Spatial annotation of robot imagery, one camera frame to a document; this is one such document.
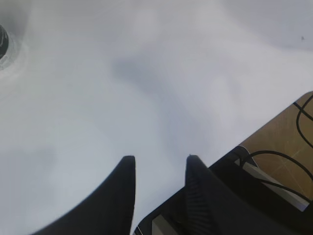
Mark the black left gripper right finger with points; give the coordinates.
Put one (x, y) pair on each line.
(213, 209)

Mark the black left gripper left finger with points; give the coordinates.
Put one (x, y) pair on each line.
(107, 211)

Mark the clear water bottle green label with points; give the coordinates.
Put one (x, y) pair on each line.
(9, 48)

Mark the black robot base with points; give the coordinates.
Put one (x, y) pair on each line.
(265, 196)

